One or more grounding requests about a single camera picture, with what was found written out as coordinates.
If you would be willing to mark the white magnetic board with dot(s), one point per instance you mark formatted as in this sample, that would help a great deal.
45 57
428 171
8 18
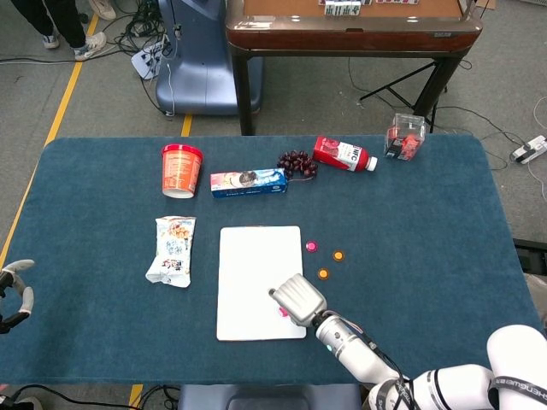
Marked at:
248 290

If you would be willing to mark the pink round magnet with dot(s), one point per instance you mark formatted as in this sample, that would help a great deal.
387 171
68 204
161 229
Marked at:
311 246
281 312

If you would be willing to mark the blue felt table cover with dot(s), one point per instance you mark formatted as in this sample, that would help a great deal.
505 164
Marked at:
107 333

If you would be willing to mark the dark red grape bunch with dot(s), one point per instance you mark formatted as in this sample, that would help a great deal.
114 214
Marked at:
297 164

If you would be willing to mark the clear box with red toy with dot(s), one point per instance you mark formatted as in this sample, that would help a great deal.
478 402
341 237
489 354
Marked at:
404 141

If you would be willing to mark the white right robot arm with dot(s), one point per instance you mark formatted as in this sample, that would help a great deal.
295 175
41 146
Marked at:
354 346

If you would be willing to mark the red juice bottle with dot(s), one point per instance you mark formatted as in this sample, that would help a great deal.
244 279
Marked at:
339 154

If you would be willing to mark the standing person in black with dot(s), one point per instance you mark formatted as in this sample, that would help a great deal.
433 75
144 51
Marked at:
64 21

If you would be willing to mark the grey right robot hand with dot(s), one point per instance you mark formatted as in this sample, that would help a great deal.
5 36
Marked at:
301 299

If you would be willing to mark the white power strip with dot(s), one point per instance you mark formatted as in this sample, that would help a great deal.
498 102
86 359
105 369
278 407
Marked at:
530 149
147 62

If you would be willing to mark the blue grey machine base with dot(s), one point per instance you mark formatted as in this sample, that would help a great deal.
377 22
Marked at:
201 64

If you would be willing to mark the blue grey robot torso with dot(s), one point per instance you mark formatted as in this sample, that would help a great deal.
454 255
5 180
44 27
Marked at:
269 397

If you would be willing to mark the white snack bag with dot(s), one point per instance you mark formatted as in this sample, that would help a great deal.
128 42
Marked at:
173 252

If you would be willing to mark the brown mahjong table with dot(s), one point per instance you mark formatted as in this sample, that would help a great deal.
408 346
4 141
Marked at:
342 38

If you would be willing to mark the orange round magnet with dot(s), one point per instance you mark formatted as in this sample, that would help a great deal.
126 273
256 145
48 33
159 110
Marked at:
338 255
323 273

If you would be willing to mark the blue cookie box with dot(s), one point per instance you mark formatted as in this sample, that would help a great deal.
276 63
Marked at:
248 183

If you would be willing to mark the short mahjong tile row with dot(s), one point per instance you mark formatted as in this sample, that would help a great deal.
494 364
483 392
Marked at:
342 8

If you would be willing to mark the black tripod stand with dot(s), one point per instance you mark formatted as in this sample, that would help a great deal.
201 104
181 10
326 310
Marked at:
397 81

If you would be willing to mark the orange instant noodle cup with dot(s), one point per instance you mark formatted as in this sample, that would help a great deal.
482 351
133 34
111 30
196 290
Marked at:
181 171

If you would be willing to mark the grey black left robot hand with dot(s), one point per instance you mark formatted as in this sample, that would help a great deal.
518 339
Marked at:
27 299

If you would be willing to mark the long mahjong tile row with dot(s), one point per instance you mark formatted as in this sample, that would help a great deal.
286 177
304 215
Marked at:
393 1

